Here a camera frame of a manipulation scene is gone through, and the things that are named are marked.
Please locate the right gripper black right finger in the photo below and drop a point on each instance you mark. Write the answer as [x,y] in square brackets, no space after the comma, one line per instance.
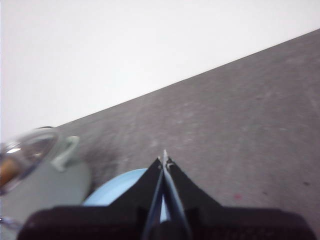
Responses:
[225,222]

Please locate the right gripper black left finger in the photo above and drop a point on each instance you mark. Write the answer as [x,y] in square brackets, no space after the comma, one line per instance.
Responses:
[120,220]

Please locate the yellow corn cob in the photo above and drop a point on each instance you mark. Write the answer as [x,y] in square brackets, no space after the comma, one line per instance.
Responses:
[7,172]

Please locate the round blue plate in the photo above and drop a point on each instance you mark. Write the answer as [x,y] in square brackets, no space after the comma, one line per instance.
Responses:
[117,186]

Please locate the pale green electric steamer pot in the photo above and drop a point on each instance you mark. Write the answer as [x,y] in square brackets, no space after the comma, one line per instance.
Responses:
[55,190]

